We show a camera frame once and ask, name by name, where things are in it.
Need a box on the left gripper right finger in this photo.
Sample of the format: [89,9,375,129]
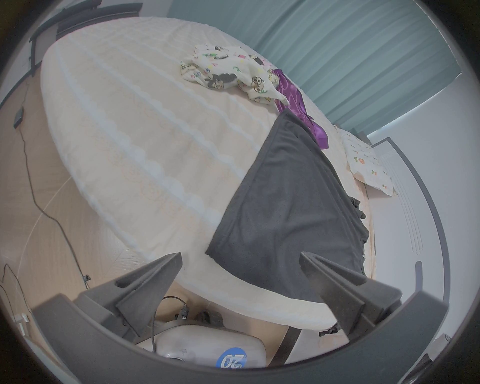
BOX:
[300,252,403,335]

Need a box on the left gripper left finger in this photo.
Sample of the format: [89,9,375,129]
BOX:
[77,252,184,337]

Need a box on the black T-shirt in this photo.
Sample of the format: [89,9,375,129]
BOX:
[205,109,370,305]

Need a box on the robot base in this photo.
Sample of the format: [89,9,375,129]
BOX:
[133,309,269,370]

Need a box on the bed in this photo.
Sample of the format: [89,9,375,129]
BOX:
[40,15,451,367]

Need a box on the white printed pillow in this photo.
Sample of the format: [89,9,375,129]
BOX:
[335,125,399,198]

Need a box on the grey bedside table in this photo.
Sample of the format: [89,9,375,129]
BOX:
[352,127,372,147]

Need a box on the purple satin garment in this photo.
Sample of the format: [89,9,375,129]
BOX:
[272,68,329,150]

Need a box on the white printed pyjama top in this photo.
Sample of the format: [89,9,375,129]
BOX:
[179,44,292,107]

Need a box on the blue-green curtain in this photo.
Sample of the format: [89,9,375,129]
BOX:
[167,0,462,136]

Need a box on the dark chest of drawers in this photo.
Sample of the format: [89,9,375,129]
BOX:
[30,0,143,65]

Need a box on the black cable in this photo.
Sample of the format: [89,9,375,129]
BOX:
[150,296,190,353]
[13,107,93,290]

